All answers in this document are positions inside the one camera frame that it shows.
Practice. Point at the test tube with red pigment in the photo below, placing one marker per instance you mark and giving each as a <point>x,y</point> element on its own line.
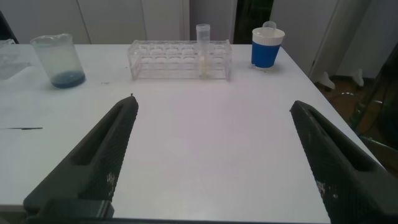
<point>269,25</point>

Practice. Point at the test tube with cream pigment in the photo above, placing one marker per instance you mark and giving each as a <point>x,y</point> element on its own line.
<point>203,62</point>

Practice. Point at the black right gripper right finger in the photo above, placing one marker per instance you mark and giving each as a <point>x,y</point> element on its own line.
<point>342,168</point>

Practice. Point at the clear acrylic test tube rack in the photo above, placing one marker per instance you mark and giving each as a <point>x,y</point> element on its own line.
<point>12,59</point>
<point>168,59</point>

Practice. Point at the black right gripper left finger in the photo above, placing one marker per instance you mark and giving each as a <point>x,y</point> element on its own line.
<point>93,161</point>

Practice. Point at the blue and white cup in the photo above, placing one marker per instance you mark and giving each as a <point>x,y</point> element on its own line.
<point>264,55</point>

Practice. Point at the clear plastic beaker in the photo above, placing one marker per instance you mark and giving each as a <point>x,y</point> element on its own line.
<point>59,59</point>

